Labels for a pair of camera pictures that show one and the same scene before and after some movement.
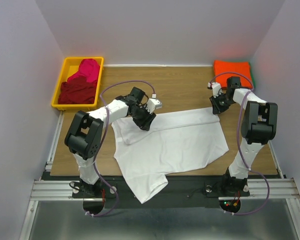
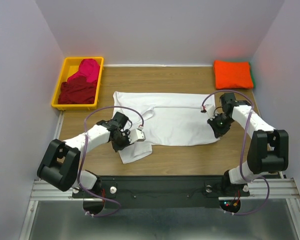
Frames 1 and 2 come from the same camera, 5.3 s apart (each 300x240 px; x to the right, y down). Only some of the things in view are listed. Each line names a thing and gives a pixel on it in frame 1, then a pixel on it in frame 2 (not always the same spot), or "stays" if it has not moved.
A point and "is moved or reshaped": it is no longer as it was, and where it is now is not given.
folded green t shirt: [252, 75] stays
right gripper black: [217, 109] -> [217, 131]
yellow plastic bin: [70, 66] stays
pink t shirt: [89, 68] stays
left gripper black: [145, 124] -> [116, 147]
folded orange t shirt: [223, 66] stays
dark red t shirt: [77, 90] stays
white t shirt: [176, 141] is moved or reshaped
